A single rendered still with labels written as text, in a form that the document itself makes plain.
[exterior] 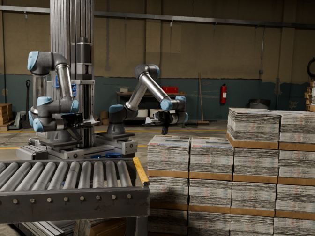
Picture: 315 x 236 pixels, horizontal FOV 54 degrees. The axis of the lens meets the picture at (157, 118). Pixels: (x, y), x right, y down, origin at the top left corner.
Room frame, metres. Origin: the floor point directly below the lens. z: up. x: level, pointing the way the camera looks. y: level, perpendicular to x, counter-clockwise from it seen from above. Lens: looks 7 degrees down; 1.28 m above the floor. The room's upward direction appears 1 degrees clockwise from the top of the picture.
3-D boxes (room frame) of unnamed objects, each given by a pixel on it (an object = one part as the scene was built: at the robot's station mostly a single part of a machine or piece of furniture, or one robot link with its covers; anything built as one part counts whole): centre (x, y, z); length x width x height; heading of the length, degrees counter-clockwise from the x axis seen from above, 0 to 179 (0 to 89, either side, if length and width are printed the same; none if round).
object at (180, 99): (2.26, -0.15, 1.10); 0.11 x 0.08 x 0.11; 138
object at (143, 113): (8.28, 0.20, 0.55); 1.80 x 0.70 x 1.09; 100
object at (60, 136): (2.20, 0.69, 0.87); 0.15 x 0.15 x 0.10
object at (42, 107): (1.72, 0.61, 1.10); 0.11 x 0.08 x 0.11; 114
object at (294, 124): (2.16, -0.96, 0.95); 0.38 x 0.29 x 0.23; 172
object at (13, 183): (1.46, 0.67, 0.77); 0.47 x 0.05 x 0.05; 10
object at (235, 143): (2.19, -0.66, 0.86); 0.38 x 0.29 x 0.04; 175
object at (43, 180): (1.48, 0.55, 0.77); 0.47 x 0.05 x 0.05; 10
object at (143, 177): (1.55, 0.08, 0.81); 0.43 x 0.03 x 0.02; 10
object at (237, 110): (2.19, -0.67, 1.06); 0.37 x 0.29 x 0.01; 175
